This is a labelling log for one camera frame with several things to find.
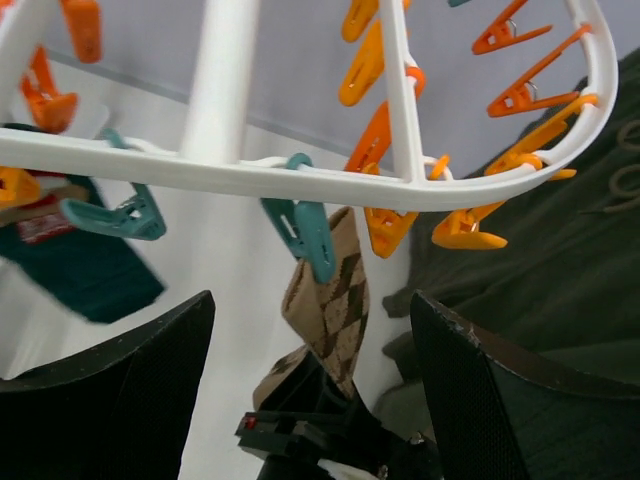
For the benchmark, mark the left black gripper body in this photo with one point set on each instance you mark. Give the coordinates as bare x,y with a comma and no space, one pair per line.
303,427

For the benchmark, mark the brown yellow argyle sock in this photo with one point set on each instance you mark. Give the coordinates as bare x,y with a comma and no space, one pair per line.
330,318

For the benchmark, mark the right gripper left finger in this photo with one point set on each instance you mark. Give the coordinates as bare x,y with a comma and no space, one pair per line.
121,409

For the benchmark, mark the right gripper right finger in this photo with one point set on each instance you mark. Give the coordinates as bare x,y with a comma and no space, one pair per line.
501,412

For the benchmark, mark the white clothes rack frame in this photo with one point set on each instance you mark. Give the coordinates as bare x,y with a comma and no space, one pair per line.
213,40

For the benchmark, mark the teal green sock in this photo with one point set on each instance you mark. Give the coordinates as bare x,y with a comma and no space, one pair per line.
98,277

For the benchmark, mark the white round clip hanger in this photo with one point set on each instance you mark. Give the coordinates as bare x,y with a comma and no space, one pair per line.
409,189

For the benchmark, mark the olive green hanging trousers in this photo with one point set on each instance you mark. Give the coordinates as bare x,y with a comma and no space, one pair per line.
565,286

